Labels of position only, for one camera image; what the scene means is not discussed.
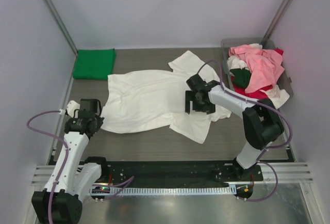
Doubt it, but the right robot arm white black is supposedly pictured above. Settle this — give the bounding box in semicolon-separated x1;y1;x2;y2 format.
185;74;284;180

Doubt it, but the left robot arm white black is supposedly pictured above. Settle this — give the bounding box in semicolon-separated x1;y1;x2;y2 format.
31;99;110;223

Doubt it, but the dark green t shirt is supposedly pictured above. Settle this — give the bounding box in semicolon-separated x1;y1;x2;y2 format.
230;68;252;89

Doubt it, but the red t shirt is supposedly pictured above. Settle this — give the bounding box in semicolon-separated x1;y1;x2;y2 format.
233;47;284;100

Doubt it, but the folded green t shirt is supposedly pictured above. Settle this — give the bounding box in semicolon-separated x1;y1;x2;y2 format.
72;49;116;81

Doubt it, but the clear plastic bin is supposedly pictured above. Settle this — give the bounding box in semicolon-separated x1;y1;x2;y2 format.
220;37;293;97

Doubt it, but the pink t shirt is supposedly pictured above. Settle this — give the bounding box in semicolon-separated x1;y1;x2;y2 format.
229;44;285;93

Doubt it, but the cream white t shirt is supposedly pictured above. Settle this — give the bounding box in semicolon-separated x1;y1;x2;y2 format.
226;42;290;110

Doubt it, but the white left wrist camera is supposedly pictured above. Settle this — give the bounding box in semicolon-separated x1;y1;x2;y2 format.
60;100;80;118

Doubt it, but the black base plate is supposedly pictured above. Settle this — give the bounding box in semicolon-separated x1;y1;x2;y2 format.
99;161;263;183

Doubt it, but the white slotted cable duct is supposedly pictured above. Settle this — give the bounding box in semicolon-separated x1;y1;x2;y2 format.
90;185;237;197

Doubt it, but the right corner aluminium post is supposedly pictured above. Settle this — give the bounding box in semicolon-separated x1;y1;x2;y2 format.
261;0;293;45

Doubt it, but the corner aluminium post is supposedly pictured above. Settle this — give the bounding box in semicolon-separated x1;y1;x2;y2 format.
261;0;293;45
43;0;78;55

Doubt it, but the aluminium rail frame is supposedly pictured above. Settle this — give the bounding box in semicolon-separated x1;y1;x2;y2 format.
31;162;314;186

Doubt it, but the left corner aluminium post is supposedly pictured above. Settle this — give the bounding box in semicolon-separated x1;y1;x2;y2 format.
43;0;78;55

